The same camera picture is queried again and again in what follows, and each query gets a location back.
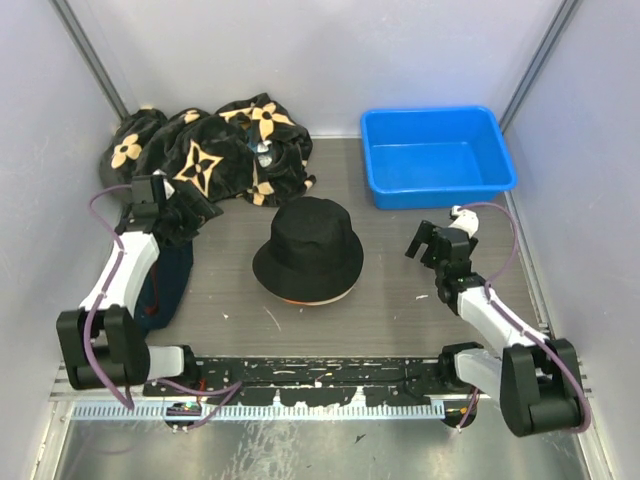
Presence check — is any navy cloth with red stripe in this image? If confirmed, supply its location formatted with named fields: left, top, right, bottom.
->
left=133, top=242, right=194, bottom=336

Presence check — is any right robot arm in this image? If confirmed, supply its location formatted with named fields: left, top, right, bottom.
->
left=406, top=221, right=592, bottom=437

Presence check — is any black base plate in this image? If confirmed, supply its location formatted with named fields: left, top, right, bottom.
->
left=141, top=355, right=499, bottom=407

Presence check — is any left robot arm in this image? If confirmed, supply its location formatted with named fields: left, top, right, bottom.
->
left=56, top=172, right=222, bottom=396

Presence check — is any beige bucket hat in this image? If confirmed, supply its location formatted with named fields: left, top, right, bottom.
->
left=271, top=286, right=355, bottom=306

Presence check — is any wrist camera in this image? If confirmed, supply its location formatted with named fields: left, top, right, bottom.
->
left=153, top=169, right=175, bottom=199
left=449, top=205, right=479, bottom=238

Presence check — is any blue plastic bin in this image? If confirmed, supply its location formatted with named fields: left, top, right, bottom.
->
left=360, top=106, right=518, bottom=210

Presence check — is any aluminium front rail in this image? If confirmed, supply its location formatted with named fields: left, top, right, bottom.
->
left=49, top=357, right=594, bottom=400

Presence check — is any orange hat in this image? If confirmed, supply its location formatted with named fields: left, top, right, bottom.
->
left=283, top=299, right=323, bottom=306

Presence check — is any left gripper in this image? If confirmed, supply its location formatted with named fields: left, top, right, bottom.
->
left=161, top=180, right=223, bottom=247

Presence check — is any black flower-pattern blanket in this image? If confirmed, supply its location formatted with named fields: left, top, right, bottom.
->
left=98, top=93, right=317, bottom=207

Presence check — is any black bucket hat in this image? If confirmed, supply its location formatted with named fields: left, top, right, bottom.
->
left=252, top=197, right=364, bottom=301

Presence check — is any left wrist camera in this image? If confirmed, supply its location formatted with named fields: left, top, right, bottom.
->
left=153, top=169, right=175, bottom=199

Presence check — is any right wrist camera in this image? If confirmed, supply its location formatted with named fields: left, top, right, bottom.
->
left=449, top=205, right=479, bottom=238

